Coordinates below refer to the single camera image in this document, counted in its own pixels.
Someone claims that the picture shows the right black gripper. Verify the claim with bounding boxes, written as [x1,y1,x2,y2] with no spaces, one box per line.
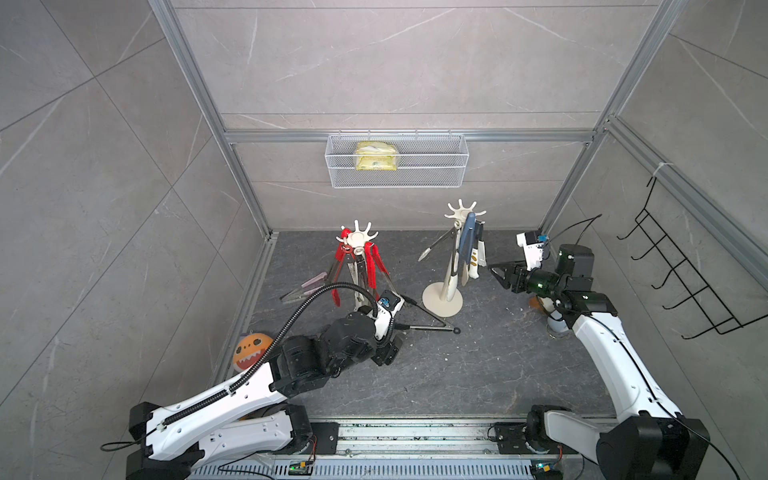
[487,259,563,301]

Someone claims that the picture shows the black steel tongs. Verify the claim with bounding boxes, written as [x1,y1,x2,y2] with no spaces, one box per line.
[392,293,462,336]

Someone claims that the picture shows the orange monster plush toy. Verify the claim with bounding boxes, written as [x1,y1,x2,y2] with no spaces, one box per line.
[232,333,273,373]

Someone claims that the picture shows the red sleeved steel tongs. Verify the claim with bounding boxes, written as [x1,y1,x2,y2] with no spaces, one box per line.
[325,226,351,285]

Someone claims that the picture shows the steel tongs with ring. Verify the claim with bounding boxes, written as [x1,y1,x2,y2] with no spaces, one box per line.
[418,227,456,262]

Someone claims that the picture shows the white wire mesh basket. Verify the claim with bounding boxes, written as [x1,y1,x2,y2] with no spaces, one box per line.
[325,133,469,189]

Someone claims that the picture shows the yellow packet in basket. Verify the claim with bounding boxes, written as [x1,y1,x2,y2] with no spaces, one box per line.
[354,141,399,171]

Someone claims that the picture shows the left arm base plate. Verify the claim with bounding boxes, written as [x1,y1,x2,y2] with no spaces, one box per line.
[284,422,340,455]

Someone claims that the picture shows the blue handled cream tongs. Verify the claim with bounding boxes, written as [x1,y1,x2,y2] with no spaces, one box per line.
[454,212,476,286]

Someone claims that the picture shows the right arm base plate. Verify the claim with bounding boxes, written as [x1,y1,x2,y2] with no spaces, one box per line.
[487,422,548,455]

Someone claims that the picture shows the slim white tongs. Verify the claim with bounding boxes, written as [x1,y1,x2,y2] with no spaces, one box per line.
[468,221,487,279]

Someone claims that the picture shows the red handled steel tongs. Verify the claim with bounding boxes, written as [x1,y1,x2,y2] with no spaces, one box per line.
[372,242,397,293]

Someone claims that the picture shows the brown white plush toy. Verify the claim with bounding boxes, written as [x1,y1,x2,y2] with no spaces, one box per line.
[529,295,549,315]

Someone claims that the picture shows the grey blue dome toy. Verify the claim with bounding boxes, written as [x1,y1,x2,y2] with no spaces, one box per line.
[547,311,570,338]

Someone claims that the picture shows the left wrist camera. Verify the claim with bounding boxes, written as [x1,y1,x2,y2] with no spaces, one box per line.
[374,290,404,343]

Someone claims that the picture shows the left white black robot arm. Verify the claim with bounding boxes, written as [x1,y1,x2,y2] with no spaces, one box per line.
[126,282,404,479]

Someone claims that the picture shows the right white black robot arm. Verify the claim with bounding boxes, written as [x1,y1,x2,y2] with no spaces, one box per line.
[488,244,710,479]

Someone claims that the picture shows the cream utensil stand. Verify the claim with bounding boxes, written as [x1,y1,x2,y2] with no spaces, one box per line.
[342,220,378,298]
[422,199,486,318]

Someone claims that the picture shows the black wire wall hook rack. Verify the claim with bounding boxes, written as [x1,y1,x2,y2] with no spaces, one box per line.
[616,177,767,341]

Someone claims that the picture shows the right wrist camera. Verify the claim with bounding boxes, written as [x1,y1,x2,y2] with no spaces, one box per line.
[516,230,548,271]

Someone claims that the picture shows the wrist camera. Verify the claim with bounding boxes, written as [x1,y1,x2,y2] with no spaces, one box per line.
[374,290,404,343]
[516,230,548,271]

